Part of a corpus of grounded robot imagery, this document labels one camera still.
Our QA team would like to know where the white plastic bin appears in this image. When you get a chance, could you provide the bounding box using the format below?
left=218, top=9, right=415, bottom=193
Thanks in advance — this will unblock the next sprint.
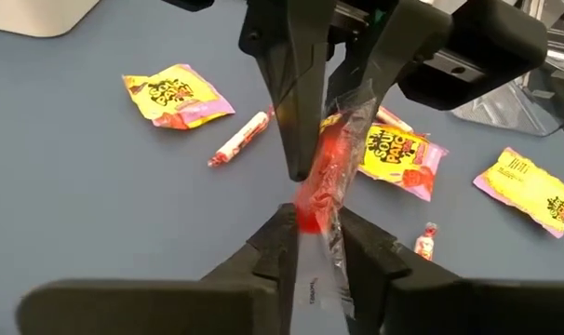
left=0, top=0, right=101, bottom=38

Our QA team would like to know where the red gummy candy bag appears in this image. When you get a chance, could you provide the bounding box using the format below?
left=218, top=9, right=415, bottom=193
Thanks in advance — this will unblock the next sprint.
left=293, top=81, right=381, bottom=322

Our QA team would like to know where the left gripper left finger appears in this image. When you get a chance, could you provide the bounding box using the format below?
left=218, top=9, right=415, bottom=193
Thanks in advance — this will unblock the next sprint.
left=15, top=203, right=301, bottom=335

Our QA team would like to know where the yellow Sour Patch candy packet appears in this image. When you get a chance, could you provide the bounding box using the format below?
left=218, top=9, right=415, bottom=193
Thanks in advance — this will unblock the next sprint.
left=319, top=114, right=450, bottom=203
left=472, top=147, right=564, bottom=239
left=122, top=63, right=236, bottom=131

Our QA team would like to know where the clear plastic bin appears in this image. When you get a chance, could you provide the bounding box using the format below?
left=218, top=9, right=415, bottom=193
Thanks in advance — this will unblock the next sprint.
left=451, top=60, right=564, bottom=139

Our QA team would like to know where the red white Smarties candy roll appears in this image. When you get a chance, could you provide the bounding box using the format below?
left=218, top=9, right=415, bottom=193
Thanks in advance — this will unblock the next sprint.
left=207, top=105, right=276, bottom=168
left=374, top=105, right=416, bottom=135
left=412, top=221, right=439, bottom=261

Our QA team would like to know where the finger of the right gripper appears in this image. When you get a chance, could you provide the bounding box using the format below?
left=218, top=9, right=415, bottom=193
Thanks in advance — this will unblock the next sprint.
left=237, top=0, right=339, bottom=183
left=326, top=0, right=549, bottom=123

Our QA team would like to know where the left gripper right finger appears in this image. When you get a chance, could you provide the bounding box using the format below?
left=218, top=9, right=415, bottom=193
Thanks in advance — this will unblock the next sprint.
left=340, top=207, right=564, bottom=335

